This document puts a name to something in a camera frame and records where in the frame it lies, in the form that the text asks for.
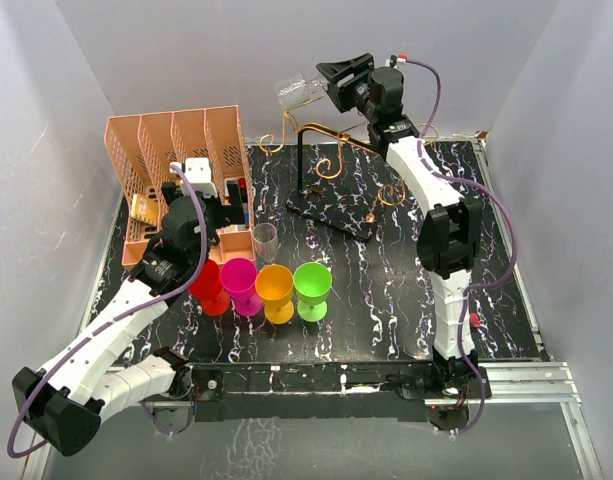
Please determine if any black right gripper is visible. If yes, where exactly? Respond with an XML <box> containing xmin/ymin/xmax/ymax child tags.
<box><xmin>317</xmin><ymin>55</ymin><xmax>379</xmax><ymax>124</ymax></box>

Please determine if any yellow wine glass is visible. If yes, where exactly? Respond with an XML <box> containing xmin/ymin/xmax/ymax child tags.
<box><xmin>255</xmin><ymin>264</ymin><xmax>295</xmax><ymax>325</ymax></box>

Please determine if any magenta wine glass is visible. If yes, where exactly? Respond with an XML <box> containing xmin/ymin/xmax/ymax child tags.
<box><xmin>220</xmin><ymin>258</ymin><xmax>263</xmax><ymax>317</ymax></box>

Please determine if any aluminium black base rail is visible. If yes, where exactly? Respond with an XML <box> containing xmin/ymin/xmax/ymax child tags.
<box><xmin>20</xmin><ymin>357</ymin><xmax>602</xmax><ymax>480</ymax></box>

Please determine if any pink plastic file organizer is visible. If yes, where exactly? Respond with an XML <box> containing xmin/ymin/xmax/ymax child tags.
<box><xmin>104</xmin><ymin>105</ymin><xmax>255</xmax><ymax>270</ymax></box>

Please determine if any clear wine glass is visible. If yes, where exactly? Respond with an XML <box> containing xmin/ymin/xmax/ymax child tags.
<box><xmin>274</xmin><ymin>73</ymin><xmax>327</xmax><ymax>111</ymax></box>
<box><xmin>252</xmin><ymin>223</ymin><xmax>279</xmax><ymax>265</ymax></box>

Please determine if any gold spiral notebook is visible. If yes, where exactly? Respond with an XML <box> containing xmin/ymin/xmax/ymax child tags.
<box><xmin>129</xmin><ymin>193</ymin><xmax>159</xmax><ymax>226</ymax></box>

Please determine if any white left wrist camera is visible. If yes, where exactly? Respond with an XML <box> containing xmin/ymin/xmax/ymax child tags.
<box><xmin>169</xmin><ymin>157</ymin><xmax>218</xmax><ymax>198</ymax></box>

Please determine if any red wine glass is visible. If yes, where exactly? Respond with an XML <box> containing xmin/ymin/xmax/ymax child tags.
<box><xmin>189</xmin><ymin>259</ymin><xmax>231</xmax><ymax>317</ymax></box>

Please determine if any green wine glass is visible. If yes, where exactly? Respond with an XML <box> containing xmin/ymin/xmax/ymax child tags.
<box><xmin>294</xmin><ymin>262</ymin><xmax>332</xmax><ymax>323</ymax></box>

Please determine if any small red object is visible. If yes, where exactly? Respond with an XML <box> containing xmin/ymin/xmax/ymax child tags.
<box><xmin>469</xmin><ymin>312</ymin><xmax>481</xmax><ymax>329</ymax></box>

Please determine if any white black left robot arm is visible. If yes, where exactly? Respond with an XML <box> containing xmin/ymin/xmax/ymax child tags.
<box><xmin>12</xmin><ymin>182</ymin><xmax>245</xmax><ymax>457</ymax></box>

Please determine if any gold wire wine glass rack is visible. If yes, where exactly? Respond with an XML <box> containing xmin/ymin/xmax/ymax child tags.
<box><xmin>282</xmin><ymin>107</ymin><xmax>406</xmax><ymax>242</ymax></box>

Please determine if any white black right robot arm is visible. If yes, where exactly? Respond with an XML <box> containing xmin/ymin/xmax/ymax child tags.
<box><xmin>316</xmin><ymin>54</ymin><xmax>483</xmax><ymax>397</ymax></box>

